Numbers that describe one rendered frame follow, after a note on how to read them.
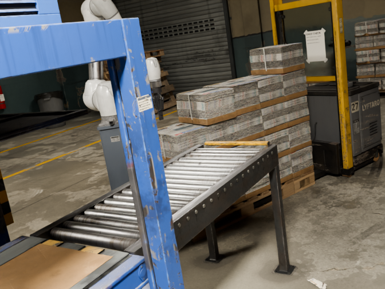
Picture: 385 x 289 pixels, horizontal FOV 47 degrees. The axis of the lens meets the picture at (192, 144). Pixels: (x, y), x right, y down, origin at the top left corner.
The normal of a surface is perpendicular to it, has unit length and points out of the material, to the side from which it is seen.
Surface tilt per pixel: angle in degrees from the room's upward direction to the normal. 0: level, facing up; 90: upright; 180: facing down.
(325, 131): 90
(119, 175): 90
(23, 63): 90
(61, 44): 90
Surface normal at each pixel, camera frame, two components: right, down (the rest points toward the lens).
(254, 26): -0.51, 0.27
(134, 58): 0.84, 0.00
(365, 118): 0.61, 0.10
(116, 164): 0.07, 0.22
